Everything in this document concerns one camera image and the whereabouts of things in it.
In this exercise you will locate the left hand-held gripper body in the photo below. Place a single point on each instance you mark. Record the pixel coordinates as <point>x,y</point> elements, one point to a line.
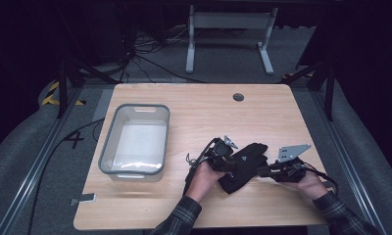
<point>220,156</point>

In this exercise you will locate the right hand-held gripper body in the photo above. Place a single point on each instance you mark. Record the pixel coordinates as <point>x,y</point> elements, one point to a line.
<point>287,171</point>

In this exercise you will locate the person's right hand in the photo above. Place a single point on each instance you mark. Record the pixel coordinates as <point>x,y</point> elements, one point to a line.
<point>311,186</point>

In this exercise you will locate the person's left hand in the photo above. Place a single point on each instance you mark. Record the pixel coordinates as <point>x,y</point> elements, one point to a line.
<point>202,181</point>

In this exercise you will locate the white plastic bin grey rim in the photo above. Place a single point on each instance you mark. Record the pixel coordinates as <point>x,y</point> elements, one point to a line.
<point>138,143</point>

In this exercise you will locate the black metal stand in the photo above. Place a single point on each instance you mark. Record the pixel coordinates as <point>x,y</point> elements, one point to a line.
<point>329,91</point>
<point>62,88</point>

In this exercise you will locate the yellow black hazard tape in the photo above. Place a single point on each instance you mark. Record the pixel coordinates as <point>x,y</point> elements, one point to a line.
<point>50,98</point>

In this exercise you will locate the aluminium floor rail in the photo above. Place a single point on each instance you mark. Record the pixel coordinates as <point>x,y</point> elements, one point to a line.
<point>347,156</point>
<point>37,163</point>

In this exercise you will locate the white metal desk frame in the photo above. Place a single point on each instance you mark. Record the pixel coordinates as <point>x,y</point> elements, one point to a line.
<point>230,20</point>

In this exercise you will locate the small metal bracket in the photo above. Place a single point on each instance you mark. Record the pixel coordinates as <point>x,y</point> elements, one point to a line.
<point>84,198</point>

